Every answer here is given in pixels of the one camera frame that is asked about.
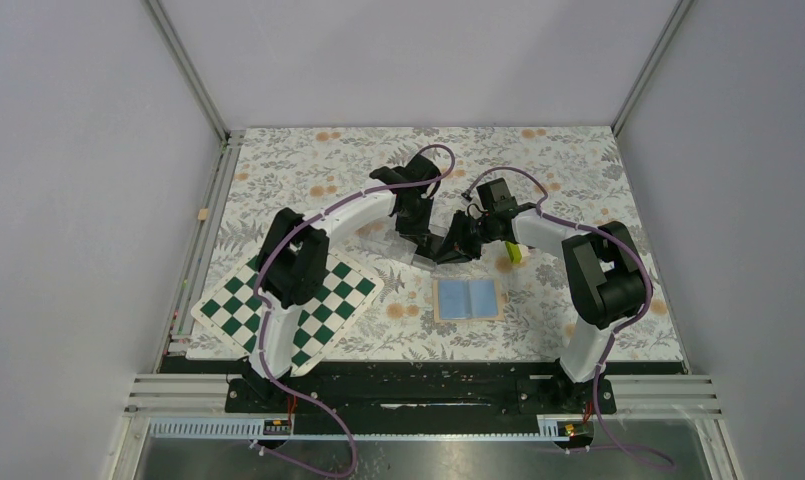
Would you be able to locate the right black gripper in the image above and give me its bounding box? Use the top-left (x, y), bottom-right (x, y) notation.
top-left (432, 210), bottom-right (496, 266)

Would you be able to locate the tan card holder wallet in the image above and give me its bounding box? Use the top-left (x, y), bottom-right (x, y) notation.
top-left (433, 278), bottom-right (506, 323)

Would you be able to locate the black credit card stack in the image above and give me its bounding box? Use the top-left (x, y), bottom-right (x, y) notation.
top-left (417, 244), bottom-right (454, 265)

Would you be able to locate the clear acrylic card box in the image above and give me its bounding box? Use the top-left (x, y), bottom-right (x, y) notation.
top-left (350, 218), bottom-right (437, 271)

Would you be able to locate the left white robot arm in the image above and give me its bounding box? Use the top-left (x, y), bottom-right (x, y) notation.
top-left (249, 144), bottom-right (456, 411)

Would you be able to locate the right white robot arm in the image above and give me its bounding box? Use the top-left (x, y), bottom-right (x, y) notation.
top-left (433, 179), bottom-right (653, 412)

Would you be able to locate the green purple toy brick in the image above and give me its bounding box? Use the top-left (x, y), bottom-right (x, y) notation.
top-left (504, 241), bottom-right (530, 265)

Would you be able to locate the green white chessboard mat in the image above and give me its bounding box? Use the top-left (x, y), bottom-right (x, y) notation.
top-left (190, 249), bottom-right (384, 377)

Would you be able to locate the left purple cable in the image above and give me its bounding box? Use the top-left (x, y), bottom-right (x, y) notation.
top-left (249, 144), bottom-right (458, 480)

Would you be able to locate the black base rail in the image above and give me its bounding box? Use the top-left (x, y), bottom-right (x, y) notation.
top-left (126, 357), bottom-right (699, 441)

